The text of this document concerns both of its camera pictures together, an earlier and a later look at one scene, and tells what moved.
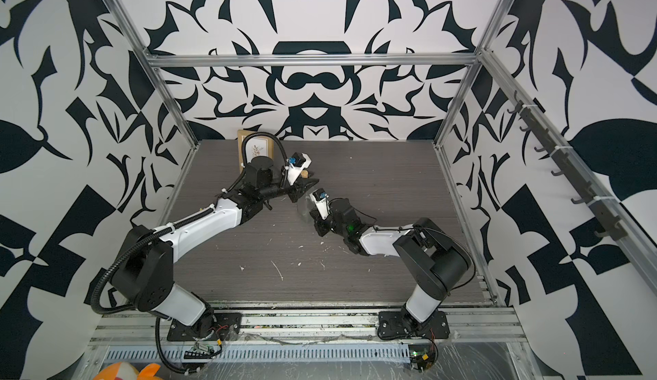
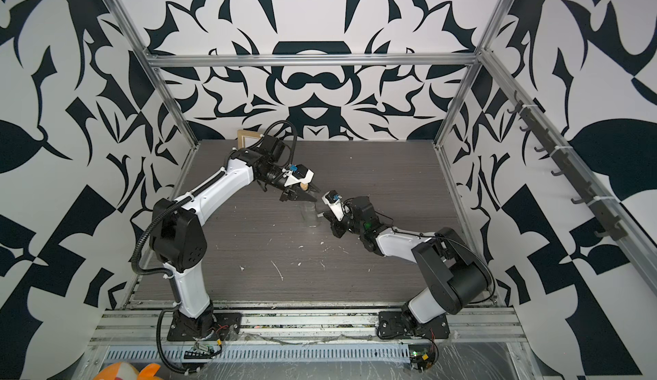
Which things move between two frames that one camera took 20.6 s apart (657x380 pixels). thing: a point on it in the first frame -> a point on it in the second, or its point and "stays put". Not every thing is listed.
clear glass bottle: (304, 205) stays put
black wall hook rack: (596, 203) stays put
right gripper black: (319, 227) -> (337, 230)
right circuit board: (422, 356) stays put
